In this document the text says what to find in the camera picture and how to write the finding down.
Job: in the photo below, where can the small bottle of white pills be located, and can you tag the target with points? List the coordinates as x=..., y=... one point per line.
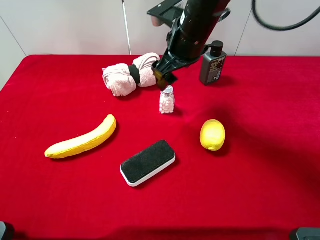
x=167, y=100

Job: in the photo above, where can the black and white eraser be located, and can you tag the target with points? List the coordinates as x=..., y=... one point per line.
x=147, y=163

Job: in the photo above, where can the black band on towel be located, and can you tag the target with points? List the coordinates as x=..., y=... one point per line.
x=134, y=73

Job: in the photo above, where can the dark grey pump bottle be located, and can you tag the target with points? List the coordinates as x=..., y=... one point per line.
x=213, y=63

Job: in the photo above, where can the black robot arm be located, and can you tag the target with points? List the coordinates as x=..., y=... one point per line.
x=208, y=11

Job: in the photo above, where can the yellow banana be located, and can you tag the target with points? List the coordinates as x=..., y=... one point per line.
x=84, y=142

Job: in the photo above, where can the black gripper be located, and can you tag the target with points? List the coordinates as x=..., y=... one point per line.
x=186, y=43

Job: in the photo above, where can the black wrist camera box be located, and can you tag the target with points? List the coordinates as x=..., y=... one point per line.
x=166, y=12

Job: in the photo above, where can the white rod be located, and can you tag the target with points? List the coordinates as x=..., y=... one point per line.
x=126, y=27

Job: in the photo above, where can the rolled pink towel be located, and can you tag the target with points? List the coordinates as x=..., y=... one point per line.
x=118, y=80

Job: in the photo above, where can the red velvet table cloth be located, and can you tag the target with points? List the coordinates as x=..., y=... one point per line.
x=263, y=182

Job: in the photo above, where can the yellow lemon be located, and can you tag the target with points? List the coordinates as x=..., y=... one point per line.
x=212, y=135

